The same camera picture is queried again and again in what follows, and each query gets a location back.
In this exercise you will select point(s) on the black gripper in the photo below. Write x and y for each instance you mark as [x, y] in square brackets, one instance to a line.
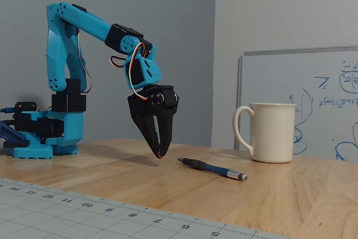
[141, 107]

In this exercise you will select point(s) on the blue and black pen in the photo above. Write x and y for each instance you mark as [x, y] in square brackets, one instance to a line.
[208, 167]

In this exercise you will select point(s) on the blue robot arm with base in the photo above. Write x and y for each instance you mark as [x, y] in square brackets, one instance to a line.
[60, 54]

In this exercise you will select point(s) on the cream ceramic mug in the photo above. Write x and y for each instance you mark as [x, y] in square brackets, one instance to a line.
[272, 132]

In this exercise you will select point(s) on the grey gridded cutting mat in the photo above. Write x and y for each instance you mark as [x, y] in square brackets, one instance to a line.
[70, 216]

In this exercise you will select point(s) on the black controller board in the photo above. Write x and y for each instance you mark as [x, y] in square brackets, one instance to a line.
[25, 108]

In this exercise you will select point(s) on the dark blue table clamp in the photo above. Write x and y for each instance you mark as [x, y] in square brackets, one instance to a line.
[12, 136]

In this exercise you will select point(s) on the whiteboard with blue writing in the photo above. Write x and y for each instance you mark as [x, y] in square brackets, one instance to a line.
[321, 116]

